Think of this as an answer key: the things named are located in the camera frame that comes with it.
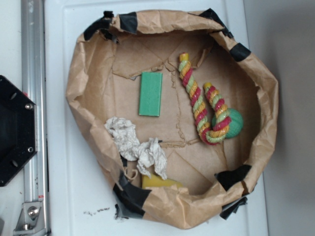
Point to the green foam block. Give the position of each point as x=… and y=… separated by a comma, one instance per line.
x=150, y=94

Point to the yellow foam block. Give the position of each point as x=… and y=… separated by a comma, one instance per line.
x=157, y=181

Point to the brown paper bag bin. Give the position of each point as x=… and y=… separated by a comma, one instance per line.
x=105, y=79

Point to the crumpled white paper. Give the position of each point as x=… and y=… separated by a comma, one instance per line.
x=146, y=154

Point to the green rubber ball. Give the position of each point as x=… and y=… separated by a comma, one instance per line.
x=235, y=125

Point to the multicolour twisted rope toy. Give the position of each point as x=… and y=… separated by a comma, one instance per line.
x=208, y=134

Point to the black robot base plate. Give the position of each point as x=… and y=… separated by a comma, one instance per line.
x=17, y=131

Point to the metal corner bracket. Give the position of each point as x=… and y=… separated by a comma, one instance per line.
x=31, y=219

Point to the aluminium extrusion rail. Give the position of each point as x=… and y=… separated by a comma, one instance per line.
x=36, y=187

